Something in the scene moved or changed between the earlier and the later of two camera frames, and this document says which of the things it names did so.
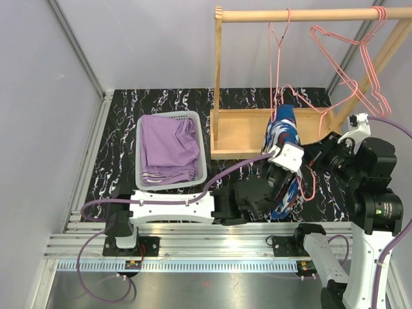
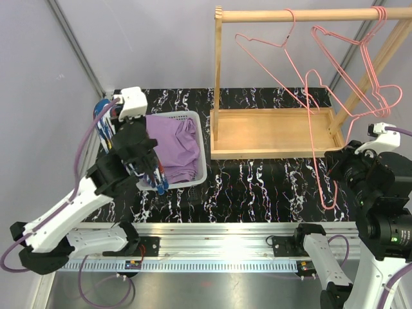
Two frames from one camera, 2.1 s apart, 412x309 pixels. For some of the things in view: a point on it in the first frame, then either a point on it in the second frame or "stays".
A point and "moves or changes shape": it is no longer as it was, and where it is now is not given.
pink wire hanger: (270, 25) moves or changes shape
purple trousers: (170, 149) stays
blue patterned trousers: (282, 127) → (106, 127)
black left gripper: (285, 177) → (143, 118)
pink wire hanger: (322, 112) → (354, 115)
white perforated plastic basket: (201, 171) stays
